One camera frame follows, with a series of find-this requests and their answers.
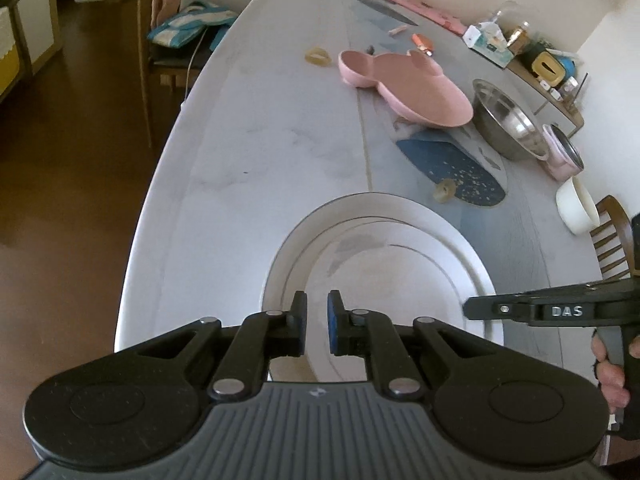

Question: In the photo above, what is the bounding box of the large white plate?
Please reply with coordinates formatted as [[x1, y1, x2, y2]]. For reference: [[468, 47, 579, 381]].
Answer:
[[261, 193, 507, 384]]

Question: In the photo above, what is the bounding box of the wooden side cabinet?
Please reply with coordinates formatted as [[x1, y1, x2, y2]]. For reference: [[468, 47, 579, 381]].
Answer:
[[0, 0, 34, 97]]

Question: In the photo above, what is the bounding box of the stainless steel bowl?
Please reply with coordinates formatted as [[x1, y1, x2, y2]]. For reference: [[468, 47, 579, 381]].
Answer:
[[472, 78, 549, 161]]

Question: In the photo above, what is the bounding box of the pink cloth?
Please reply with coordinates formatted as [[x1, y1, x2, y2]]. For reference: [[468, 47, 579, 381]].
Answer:
[[374, 0, 467, 37]]

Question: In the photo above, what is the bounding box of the white cupboard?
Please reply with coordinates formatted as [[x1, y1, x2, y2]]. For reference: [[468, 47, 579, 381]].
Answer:
[[25, 0, 64, 63]]

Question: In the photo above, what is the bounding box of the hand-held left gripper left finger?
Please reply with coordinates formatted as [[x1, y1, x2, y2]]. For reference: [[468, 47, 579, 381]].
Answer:
[[135, 290, 308, 401]]

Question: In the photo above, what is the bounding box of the white drawer cabinet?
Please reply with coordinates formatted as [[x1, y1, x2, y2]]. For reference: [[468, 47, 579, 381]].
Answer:
[[504, 54, 585, 135]]

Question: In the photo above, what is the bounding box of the wooden slat-back chair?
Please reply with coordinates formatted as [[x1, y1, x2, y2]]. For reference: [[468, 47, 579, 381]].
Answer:
[[589, 195, 637, 279]]

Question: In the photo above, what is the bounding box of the pink mouse-shaped plate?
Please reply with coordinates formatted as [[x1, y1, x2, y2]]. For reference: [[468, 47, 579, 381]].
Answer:
[[338, 48, 474, 127]]

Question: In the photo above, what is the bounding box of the glass jar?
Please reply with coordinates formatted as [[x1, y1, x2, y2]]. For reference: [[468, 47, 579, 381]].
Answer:
[[494, 0, 532, 43]]

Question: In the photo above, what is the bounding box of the person's right hand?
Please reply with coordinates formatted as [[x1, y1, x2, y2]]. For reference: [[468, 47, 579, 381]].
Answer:
[[591, 332, 640, 417]]

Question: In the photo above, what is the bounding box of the blue and white bag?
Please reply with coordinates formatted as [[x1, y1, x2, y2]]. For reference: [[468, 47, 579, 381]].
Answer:
[[147, 2, 239, 51]]

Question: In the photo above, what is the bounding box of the wooden chair with bag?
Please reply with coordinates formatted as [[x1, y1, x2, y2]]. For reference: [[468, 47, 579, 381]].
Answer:
[[137, 0, 221, 149]]

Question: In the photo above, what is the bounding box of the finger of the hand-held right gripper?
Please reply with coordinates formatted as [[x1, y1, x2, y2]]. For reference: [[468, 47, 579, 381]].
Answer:
[[463, 284, 598, 329]]

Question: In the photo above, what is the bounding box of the white cable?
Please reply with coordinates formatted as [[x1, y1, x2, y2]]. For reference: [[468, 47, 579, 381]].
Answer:
[[180, 24, 210, 107]]

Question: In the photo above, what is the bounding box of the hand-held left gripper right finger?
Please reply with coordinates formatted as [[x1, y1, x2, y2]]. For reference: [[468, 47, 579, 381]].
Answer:
[[326, 290, 493, 401]]

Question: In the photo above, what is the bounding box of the tissue box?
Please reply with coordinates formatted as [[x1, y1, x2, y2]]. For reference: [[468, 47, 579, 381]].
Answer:
[[462, 22, 516, 69]]

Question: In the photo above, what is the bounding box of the yellow and teal container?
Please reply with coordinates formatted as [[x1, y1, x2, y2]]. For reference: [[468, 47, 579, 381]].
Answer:
[[530, 49, 577, 87]]

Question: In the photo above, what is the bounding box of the pink bowl with steel liner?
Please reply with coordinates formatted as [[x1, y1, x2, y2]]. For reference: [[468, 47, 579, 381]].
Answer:
[[542, 123, 585, 181]]

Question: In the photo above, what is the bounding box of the cream bowl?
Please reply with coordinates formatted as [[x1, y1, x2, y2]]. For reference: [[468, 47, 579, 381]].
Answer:
[[555, 176, 601, 235]]

